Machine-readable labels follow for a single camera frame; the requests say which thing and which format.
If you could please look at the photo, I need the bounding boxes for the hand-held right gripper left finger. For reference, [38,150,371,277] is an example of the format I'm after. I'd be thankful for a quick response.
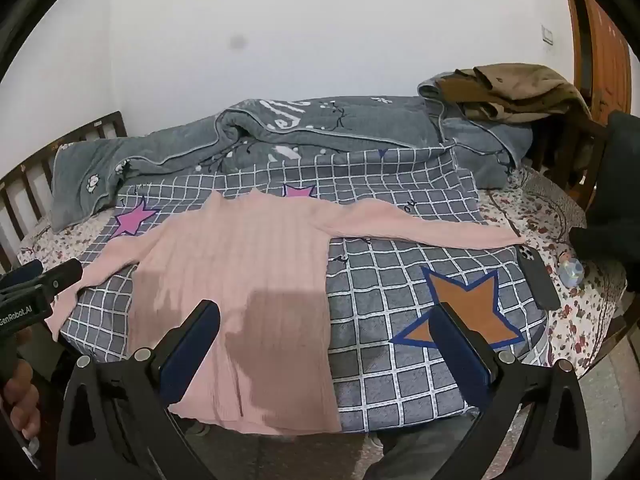
[56,299,222,480]

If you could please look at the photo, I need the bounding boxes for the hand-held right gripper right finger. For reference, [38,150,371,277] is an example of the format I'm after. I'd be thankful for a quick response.
[429,301,587,480]

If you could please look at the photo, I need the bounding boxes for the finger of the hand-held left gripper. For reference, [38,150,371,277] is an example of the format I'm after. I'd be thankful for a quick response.
[30,258,84,296]
[0,259,44,292]

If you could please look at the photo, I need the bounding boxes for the pink knit sweater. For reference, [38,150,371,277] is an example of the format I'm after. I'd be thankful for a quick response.
[44,191,526,436]

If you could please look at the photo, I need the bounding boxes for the person's left hand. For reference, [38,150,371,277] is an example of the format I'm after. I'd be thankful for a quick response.
[0,359,42,442]

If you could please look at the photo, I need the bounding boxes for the dark wooden headboard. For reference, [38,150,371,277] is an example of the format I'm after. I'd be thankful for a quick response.
[0,111,128,273]

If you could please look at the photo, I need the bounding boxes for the grey checked star blanket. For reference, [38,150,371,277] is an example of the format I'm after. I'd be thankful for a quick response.
[60,147,548,433]

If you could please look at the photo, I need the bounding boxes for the person's grey trousers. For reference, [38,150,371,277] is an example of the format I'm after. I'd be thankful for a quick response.
[365,414,482,480]

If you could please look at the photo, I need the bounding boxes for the black phone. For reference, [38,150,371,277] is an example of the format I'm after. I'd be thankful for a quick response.
[515,246,562,312]

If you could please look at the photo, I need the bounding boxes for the floral bed sheet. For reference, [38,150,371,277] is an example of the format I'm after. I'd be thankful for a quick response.
[17,165,628,378]

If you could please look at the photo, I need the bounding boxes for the dark wooden footboard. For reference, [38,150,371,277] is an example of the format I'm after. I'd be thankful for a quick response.
[530,117,609,211]

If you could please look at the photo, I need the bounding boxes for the dark cloth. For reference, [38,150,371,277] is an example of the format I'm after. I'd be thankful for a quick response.
[570,110,640,293]

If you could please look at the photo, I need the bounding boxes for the grey printed quilt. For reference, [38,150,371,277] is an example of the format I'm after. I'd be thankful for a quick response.
[50,81,536,233]

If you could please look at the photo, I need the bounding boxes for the brown jacket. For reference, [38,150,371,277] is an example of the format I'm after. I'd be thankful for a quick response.
[437,63,593,126]

